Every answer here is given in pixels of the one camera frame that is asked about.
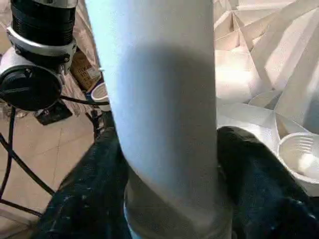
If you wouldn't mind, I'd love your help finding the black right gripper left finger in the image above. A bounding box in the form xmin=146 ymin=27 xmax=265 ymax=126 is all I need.
xmin=34 ymin=129 xmax=130 ymax=239

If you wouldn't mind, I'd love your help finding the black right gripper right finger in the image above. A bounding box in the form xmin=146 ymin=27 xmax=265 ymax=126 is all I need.
xmin=216 ymin=125 xmax=319 ymax=239

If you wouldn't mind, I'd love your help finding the white plastic table leg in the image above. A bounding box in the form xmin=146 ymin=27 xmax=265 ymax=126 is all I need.
xmin=84 ymin=0 xmax=236 ymax=239

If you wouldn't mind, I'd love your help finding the white plastic table top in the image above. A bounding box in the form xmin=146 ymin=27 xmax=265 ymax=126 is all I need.
xmin=91 ymin=0 xmax=319 ymax=200

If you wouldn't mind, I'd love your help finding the brown cardboard box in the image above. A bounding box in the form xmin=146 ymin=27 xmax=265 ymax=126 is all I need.
xmin=71 ymin=49 xmax=101 ymax=90

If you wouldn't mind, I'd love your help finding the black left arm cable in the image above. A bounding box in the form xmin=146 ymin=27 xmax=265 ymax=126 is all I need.
xmin=0 ymin=94 xmax=110 ymax=217

